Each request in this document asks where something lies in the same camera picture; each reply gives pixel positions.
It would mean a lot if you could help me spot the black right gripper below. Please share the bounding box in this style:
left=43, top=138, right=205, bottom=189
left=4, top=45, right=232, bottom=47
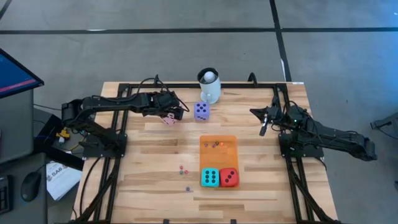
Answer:
left=249, top=96, right=290, bottom=137

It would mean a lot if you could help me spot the large red foam die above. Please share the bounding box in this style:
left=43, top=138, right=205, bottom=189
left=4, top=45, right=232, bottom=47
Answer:
left=219, top=167, right=240, bottom=189

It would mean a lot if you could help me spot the large teal foam die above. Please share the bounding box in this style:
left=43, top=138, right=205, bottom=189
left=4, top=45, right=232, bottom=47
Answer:
left=200, top=167, right=221, bottom=189

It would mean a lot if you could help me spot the large purple foam die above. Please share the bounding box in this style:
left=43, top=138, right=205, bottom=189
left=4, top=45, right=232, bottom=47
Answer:
left=193, top=101, right=211, bottom=122

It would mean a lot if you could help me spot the white cylindrical cup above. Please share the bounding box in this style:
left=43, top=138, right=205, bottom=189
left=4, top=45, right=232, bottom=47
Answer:
left=197, top=67, right=222, bottom=105

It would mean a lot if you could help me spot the orange translucent plastic bin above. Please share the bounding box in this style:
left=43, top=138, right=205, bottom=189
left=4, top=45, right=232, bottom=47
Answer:
left=198, top=134, right=241, bottom=190

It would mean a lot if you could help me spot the black equipment box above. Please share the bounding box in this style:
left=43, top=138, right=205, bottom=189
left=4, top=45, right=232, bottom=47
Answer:
left=33, top=113, right=85, bottom=171

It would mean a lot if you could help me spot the white printed paper booklet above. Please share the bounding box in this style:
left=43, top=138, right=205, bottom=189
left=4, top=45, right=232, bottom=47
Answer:
left=45, top=161, right=83, bottom=202

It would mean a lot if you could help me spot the grey computer case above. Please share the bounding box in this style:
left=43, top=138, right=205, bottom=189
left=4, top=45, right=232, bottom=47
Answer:
left=0, top=90, right=35, bottom=164

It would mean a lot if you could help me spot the computer monitor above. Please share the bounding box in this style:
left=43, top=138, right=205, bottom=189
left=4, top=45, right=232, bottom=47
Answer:
left=0, top=48, right=45, bottom=100

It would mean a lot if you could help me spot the black computer mouse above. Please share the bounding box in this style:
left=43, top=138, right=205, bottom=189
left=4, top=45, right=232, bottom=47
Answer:
left=20, top=170, right=42, bottom=205

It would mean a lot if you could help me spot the black keyboard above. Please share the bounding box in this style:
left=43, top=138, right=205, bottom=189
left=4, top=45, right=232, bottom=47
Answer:
left=0, top=175, right=15, bottom=215

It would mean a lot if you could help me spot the black metal table frame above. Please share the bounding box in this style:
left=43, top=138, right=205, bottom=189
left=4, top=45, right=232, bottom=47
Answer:
left=70, top=81, right=341, bottom=224

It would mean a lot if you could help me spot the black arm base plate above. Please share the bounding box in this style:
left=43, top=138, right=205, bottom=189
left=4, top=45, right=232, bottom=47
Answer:
left=279, top=133, right=324, bottom=158
left=82, top=133, right=127, bottom=159

